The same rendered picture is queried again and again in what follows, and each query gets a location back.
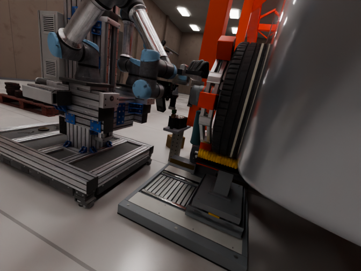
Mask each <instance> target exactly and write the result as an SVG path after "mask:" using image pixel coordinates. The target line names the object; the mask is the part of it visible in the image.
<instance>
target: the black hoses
mask: <svg viewBox="0 0 361 271"><path fill-rule="evenodd" d="M185 73H186V74H190V75H197V76H201V78H204V79H207V78H208V75H209V62H208V61H204V60H196V61H195V60H193V61H192V62H191V63H190V65H189V67H188V69H186V71H185Z"/></svg>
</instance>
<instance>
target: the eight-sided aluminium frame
mask: <svg viewBox="0 0 361 271"><path fill-rule="evenodd" d="M221 61H222V60H218V59H216V61H215V63H214V65H213V67H212V69H211V71H210V72H209V75H208V78H207V81H206V83H207V84H206V89H205V92H209V93H210V91H211V86H215V87H214V91H213V93H214V94H218V93H219V88H220V86H221V82H222V78H223V76H224V73H225V71H226V69H227V66H228V64H229V61H227V60H224V62H223V64H222V66H221V68H220V71H219V72H218V73H217V70H218V68H219V66H220V63H221ZM213 114H214V110H209V113H208V114H207V113H206V109H204V108H201V113H200V115H199V129H200V142H204V143H206V144H211V142H212V132H213V125H214V120H215V115H216V112H215V115H214V118H213ZM205 126H207V132H206V133H205Z"/></svg>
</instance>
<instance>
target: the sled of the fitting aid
mask: <svg viewBox="0 0 361 271"><path fill-rule="evenodd" d="M205 176H206V174H204V176H203V178H202V179H201V181H200V183H199V184H198V186H197V188H196V190H195V191H194V193H193V195H192V197H191V198H190V200H189V202H188V204H187V206H186V210H185V215H187V216H190V217H192V218H194V219H196V220H199V221H201V222H203V223H205V224H207V225H210V226H212V227H214V228H216V229H219V230H221V231H224V232H226V233H228V234H230V235H232V236H235V237H237V238H239V239H240V238H241V235H242V232H243V230H244V201H245V187H243V194H242V212H241V221H240V224H239V225H238V224H235V223H233V222H231V221H228V220H226V219H224V218H221V217H219V216H217V215H214V214H212V213H210V212H207V211H205V210H203V209H200V208H198V207H196V206H193V205H192V201H193V198H194V197H195V195H196V193H197V191H198V189H199V187H200V185H201V184H202V182H203V180H204V178H205Z"/></svg>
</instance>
